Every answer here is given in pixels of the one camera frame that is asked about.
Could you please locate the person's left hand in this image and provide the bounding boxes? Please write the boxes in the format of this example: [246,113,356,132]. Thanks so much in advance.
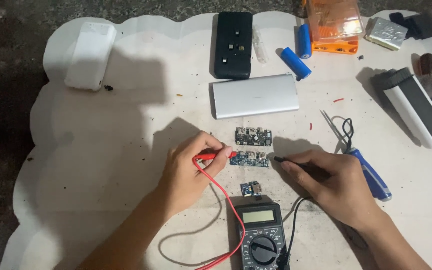
[157,130,233,216]

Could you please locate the person's right hand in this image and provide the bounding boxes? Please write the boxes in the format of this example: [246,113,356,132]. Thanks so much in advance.
[280,150,383,230]

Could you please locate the black multimeter probe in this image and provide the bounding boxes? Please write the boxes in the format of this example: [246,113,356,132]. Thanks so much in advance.
[274,156,331,270]

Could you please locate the red multimeter probe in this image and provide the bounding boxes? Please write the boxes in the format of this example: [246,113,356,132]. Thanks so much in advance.
[193,151,247,270]

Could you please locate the metal tweezers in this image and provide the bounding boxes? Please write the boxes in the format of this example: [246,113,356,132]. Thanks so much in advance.
[320,109,346,145]

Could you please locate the small blue circuit board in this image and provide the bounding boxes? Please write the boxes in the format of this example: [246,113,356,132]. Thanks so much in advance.
[240,181,263,197]

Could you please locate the black circuit board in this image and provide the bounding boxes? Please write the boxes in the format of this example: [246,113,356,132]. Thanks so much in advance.
[234,127,272,147]

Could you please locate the white paper mat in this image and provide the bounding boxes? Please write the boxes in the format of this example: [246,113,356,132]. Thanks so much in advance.
[0,9,432,270]

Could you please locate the black digital multimeter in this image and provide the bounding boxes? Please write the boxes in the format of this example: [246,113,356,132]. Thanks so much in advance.
[234,202,290,270]

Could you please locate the silver power bank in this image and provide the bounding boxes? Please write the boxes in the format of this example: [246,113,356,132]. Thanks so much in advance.
[211,73,300,120]

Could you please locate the white and black power bank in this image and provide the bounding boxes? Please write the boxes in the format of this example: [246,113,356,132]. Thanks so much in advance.
[373,67,432,149]

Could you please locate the blue cylindrical battery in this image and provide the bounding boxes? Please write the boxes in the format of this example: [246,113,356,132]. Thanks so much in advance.
[280,47,312,82]
[298,23,313,59]

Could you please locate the brown brush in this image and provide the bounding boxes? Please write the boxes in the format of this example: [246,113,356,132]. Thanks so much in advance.
[416,53,432,102]

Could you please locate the clear plastic tube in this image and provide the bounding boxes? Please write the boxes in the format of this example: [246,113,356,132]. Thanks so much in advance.
[252,25,269,64]

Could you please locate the orange transparent plastic box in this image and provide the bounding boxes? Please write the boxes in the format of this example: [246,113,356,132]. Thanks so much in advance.
[303,0,365,55]

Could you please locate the silver foil battery pack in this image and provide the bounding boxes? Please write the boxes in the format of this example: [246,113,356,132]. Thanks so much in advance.
[364,17,409,51]

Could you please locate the black charger adapter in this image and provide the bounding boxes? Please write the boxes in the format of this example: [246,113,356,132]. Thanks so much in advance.
[389,12,432,40]

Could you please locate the blue handled screwdriver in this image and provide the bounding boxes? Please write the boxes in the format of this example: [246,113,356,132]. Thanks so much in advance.
[345,147,392,202]

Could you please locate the black cable loop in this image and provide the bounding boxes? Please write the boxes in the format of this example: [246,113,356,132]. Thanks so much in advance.
[341,118,355,154]

